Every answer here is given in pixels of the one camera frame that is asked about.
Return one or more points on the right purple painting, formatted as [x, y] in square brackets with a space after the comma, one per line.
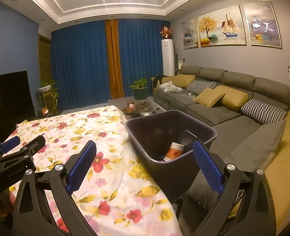
[262, 24]

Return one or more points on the mustard cushion small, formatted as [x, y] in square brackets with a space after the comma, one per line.
[209, 97]

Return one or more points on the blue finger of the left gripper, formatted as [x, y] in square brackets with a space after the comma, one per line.
[36, 144]
[10, 144]

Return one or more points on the patterned pillow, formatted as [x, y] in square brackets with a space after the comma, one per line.
[198, 86]
[262, 112]

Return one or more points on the red flower decoration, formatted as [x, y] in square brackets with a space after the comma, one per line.
[166, 32]

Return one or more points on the mustard cushion far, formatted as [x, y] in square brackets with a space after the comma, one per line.
[181, 81]

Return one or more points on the orange curtain strip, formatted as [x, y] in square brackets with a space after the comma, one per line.
[114, 65]

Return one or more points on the person's left hand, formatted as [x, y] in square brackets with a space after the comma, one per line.
[7, 202]

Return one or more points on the white standing air conditioner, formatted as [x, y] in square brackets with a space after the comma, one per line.
[168, 57]

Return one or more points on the white orange paper cup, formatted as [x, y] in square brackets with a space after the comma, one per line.
[174, 151]

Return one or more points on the left landscape painting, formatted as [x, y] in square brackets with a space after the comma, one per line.
[189, 33]

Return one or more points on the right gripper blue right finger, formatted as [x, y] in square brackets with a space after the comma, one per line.
[208, 167]

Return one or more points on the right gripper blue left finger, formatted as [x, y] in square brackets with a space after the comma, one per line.
[78, 165]

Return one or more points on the glass teapot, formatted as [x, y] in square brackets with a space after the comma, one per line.
[145, 108]

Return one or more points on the patterned pillow far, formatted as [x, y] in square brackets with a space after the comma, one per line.
[198, 86]

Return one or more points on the white cloth on sofa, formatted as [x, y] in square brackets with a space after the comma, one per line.
[169, 87]

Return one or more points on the mustard cushion large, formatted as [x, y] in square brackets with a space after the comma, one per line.
[233, 99]

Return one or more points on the grey sectional sofa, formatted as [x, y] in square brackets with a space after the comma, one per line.
[241, 140]

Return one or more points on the floral tablecloth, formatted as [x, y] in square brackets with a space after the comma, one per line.
[117, 196]

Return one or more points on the plant on wooden stand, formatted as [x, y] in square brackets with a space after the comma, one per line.
[48, 95]

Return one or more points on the patterned pillow near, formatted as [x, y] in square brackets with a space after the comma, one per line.
[262, 112]

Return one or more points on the black television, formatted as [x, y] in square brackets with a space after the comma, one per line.
[15, 98]

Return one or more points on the blue curtain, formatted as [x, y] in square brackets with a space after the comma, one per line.
[80, 61]

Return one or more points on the potted green plant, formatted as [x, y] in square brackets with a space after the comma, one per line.
[139, 88]

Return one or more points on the dark grey trash bin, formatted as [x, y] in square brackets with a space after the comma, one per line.
[163, 142]

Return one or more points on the sailboat tree painting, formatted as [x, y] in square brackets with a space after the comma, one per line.
[222, 27]

